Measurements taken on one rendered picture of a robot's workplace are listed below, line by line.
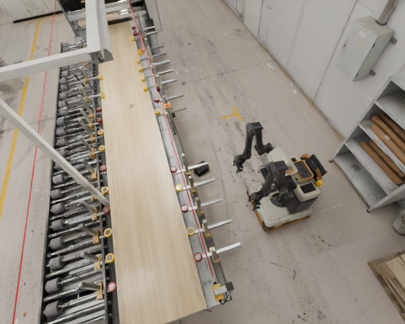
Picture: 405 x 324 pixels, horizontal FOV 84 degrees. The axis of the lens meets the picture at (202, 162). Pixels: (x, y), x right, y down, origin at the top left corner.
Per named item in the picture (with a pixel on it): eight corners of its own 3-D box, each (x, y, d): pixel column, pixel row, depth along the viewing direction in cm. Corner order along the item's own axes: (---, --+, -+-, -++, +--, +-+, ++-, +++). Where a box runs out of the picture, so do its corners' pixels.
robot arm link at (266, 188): (281, 171, 168) (274, 160, 174) (274, 173, 167) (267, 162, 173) (270, 197, 204) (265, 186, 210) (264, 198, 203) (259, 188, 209)
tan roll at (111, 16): (144, 11, 466) (143, 4, 456) (146, 13, 460) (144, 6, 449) (74, 26, 452) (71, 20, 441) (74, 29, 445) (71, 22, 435)
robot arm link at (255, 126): (265, 125, 190) (259, 117, 195) (249, 132, 190) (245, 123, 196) (265, 153, 227) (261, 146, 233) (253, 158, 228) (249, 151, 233)
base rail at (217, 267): (144, 34, 486) (143, 29, 478) (232, 299, 211) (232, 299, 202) (141, 35, 485) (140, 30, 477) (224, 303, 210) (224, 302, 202)
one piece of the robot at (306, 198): (285, 178, 325) (303, 142, 255) (306, 213, 295) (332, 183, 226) (264, 185, 322) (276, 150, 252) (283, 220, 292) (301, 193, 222)
